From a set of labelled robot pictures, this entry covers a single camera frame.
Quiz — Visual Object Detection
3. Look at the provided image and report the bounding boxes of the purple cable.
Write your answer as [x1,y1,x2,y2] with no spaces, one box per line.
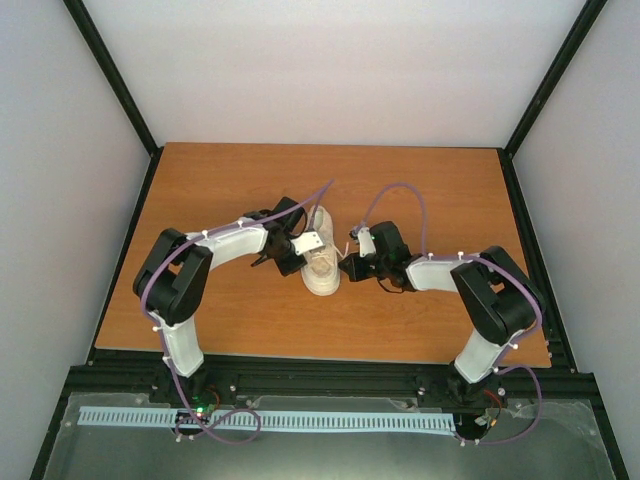
[357,182,547,447]
[141,178,335,445]

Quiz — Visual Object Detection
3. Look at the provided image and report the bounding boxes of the black frame post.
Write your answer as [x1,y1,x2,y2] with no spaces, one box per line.
[63,0,160,158]
[504,0,608,159]

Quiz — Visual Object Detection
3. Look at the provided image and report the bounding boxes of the light blue slotted cable duct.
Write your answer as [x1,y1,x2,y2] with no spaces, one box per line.
[77,406,456,436]

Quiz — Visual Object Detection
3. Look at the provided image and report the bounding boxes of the right black frame post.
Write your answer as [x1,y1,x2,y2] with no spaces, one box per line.
[504,0,608,159]

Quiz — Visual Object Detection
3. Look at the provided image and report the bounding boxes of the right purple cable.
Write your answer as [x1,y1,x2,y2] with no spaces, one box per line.
[357,182,547,447]

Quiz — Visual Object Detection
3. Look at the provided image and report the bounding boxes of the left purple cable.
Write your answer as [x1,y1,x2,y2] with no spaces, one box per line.
[141,178,335,445]

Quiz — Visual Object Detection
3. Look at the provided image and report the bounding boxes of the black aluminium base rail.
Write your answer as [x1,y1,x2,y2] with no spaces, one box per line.
[63,350,603,411]

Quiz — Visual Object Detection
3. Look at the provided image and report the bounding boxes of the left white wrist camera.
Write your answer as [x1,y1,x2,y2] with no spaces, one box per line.
[290,230,325,256]

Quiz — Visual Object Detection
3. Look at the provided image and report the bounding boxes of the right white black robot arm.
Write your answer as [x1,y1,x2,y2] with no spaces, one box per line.
[338,221,546,404]

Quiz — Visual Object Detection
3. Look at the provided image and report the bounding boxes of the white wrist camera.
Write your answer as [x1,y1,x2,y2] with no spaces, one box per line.
[290,230,325,256]
[350,226,376,258]

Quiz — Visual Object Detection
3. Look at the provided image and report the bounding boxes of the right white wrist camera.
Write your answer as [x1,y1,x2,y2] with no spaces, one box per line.
[350,226,376,258]

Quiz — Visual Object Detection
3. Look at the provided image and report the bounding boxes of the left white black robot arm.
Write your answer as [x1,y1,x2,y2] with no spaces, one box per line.
[133,197,308,403]

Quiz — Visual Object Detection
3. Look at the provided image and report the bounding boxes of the white shoelace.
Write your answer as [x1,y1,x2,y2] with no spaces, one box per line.
[309,241,351,263]

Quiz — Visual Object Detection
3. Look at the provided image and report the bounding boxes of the white sneaker shoe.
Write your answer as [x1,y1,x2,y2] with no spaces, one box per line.
[301,206,340,296]

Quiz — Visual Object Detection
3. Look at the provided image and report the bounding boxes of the left black frame post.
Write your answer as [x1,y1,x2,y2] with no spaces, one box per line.
[63,0,160,158]

